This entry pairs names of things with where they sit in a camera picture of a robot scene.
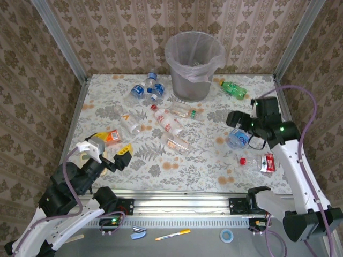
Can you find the blue label water bottle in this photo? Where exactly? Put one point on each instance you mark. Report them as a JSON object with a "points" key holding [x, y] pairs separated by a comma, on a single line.
{"points": [[158, 89], [138, 90], [152, 77]]}

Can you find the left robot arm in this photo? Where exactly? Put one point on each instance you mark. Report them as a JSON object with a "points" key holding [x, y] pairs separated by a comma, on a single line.
{"points": [[67, 230]]}

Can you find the grey mesh waste bin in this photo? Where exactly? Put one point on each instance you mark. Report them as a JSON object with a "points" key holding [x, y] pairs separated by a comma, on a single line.
{"points": [[190, 91]]}

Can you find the small circuit board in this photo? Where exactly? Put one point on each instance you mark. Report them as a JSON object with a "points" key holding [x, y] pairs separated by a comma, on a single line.
{"points": [[110, 222], [257, 223]]}

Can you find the floral plastic tablecloth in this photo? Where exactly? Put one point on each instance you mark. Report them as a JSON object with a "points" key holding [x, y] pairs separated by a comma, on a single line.
{"points": [[187, 166]]}

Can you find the aluminium frame post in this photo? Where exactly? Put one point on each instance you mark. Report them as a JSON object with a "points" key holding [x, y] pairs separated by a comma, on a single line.
{"points": [[64, 45], [297, 40]]}

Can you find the clear bottle brown label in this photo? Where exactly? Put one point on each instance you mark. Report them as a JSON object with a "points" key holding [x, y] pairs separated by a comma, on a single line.
{"points": [[174, 143]]}

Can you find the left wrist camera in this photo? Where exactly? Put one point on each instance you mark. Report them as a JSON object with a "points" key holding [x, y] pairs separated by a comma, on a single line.
{"points": [[89, 148]]}

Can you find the blue tape roll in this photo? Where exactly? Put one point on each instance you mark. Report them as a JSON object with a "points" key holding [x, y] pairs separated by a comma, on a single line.
{"points": [[223, 236]]}

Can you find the clear bottle green label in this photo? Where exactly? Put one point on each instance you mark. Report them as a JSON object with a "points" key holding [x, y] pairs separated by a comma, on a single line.
{"points": [[182, 108]]}

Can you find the orange white marker pen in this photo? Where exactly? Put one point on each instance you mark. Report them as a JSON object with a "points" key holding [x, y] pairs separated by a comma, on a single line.
{"points": [[172, 234]]}

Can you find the translucent pink bin liner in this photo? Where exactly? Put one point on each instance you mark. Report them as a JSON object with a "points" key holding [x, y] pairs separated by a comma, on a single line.
{"points": [[198, 76]]}

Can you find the white label orange chevron bottle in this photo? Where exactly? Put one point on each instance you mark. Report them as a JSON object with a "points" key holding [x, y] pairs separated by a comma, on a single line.
{"points": [[128, 120]]}

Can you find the long aluminium mounting rail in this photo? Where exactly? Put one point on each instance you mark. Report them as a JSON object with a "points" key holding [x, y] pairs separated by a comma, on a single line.
{"points": [[182, 206]]}

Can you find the aluminium table side rail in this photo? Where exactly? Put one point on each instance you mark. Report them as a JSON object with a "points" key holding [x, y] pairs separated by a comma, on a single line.
{"points": [[77, 107], [284, 107]]}

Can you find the orange label plastic bottle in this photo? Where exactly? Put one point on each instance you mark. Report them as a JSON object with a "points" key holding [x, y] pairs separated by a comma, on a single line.
{"points": [[113, 136]]}

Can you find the red cap white label bottle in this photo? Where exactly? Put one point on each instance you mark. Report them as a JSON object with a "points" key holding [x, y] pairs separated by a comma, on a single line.
{"points": [[167, 121]]}

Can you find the flat wooden stick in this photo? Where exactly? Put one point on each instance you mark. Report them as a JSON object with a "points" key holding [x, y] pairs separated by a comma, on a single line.
{"points": [[76, 237]]}

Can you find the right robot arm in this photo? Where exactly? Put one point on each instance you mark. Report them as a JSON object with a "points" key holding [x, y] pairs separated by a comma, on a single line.
{"points": [[294, 171]]}

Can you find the green bottle yellow cap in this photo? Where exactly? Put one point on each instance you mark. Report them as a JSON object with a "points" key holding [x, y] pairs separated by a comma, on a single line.
{"points": [[234, 90]]}

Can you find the blue cap clear water bottle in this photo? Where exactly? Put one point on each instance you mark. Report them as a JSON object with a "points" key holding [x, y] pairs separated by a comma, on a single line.
{"points": [[237, 140]]}

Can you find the blue stapler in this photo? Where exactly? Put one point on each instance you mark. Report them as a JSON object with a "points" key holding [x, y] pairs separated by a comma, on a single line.
{"points": [[138, 233]]}

